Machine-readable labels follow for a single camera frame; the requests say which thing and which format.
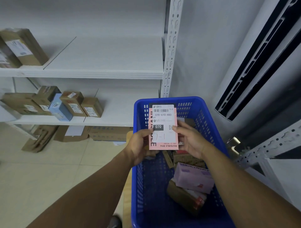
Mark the small white paper scrap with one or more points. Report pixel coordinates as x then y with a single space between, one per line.
119 143

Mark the pink black lettered box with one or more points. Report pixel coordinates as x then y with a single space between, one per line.
151 117

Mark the red-taped parcel marked 1-2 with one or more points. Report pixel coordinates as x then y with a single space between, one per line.
7 56

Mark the green printed cardboard box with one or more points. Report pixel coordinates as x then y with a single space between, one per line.
16 101

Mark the bottom-shelf brown parcels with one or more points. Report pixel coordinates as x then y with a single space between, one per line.
75 98

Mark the person's left hand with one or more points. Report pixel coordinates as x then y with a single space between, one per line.
138 148

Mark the blue plastic crate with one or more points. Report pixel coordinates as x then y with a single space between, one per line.
145 188

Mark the white metal shelf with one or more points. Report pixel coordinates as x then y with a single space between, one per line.
113 58
282 169

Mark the white paper shelf label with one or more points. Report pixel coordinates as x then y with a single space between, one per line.
8 115

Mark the person's left forearm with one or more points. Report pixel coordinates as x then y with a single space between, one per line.
89 195

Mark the torn brown cardboard sheet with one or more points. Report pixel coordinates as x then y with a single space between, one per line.
58 136

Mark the small wooden table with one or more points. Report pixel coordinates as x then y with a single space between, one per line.
127 202

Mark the pile of parcels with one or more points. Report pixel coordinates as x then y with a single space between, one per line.
183 199

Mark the person's right forearm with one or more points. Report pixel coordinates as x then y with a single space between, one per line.
254 188

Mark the shiny gold metal piece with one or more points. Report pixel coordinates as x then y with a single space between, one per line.
232 145

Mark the brown parcel marked 1-3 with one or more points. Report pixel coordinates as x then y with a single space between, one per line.
92 103

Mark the person's right hand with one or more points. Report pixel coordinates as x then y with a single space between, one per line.
192 141

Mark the light blue box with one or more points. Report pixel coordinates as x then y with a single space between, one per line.
62 112

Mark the brown parcel 1012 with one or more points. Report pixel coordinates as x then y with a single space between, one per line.
33 44

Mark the brown parcel white label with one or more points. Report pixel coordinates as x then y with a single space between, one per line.
47 91

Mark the white standing air conditioner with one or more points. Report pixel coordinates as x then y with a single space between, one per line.
230 58

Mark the folded cardboard pad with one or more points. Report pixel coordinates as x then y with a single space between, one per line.
40 138

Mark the person's left shoe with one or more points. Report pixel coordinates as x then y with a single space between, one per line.
116 222

